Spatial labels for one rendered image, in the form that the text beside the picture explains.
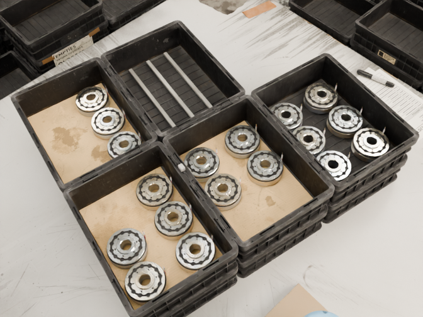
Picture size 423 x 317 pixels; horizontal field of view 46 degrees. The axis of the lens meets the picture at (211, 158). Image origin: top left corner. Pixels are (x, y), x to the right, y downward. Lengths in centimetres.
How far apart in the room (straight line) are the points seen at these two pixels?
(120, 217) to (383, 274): 75
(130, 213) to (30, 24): 139
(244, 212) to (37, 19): 158
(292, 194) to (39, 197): 79
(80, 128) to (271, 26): 88
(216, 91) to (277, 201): 44
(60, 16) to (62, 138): 108
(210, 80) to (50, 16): 114
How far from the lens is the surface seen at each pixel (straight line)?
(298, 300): 138
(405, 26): 263
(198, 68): 168
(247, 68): 186
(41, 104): 166
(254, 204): 137
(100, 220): 140
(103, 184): 139
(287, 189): 140
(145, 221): 137
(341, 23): 274
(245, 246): 121
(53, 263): 153
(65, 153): 155
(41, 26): 253
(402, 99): 185
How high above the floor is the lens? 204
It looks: 56 degrees down
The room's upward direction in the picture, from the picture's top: 4 degrees counter-clockwise
